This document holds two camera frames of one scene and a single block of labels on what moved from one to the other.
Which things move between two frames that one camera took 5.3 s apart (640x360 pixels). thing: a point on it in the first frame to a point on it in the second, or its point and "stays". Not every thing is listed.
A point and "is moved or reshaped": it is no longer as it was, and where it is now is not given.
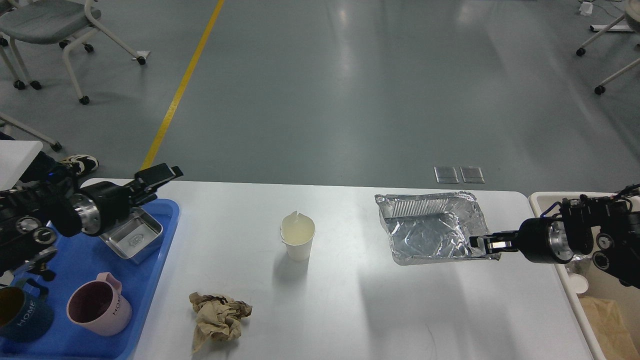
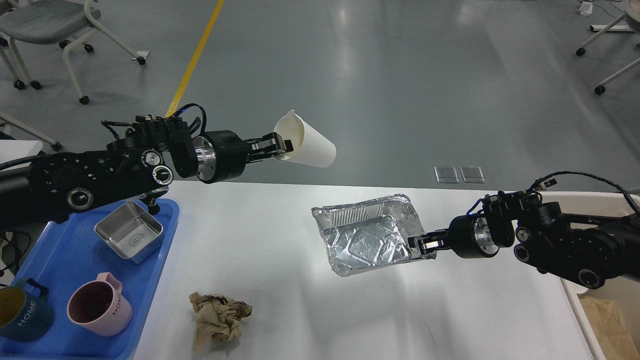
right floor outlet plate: x=472 y=175 stays
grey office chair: x=48 y=21 stays
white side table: x=16 y=157 stays
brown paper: x=218 y=317 stays
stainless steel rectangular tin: x=137 y=237 stays
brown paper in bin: x=609 y=329 stays
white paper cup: x=297 y=231 to x=310 y=147
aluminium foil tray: x=426 y=227 is moved or reshaped
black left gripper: x=102 y=206 to x=222 y=154
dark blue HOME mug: x=26 y=315 stays
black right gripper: x=541 y=240 to x=468 y=236
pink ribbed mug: x=98 y=307 stays
